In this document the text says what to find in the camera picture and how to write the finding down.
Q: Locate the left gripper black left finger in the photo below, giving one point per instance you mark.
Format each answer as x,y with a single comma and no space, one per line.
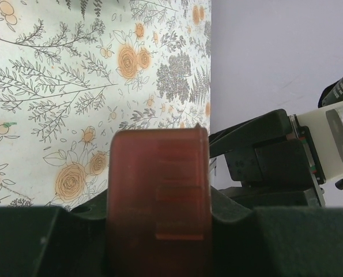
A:
51,241

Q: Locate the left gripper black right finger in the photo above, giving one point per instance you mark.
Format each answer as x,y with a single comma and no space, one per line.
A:
275,241

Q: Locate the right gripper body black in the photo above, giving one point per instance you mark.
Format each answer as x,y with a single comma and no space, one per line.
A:
275,160

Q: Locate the red weekly pill organizer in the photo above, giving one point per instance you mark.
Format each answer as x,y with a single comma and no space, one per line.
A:
159,215

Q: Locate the floral tablecloth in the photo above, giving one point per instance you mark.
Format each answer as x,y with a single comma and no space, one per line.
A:
74,73

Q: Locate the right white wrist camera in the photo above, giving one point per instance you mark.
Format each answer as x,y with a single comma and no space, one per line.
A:
322,132

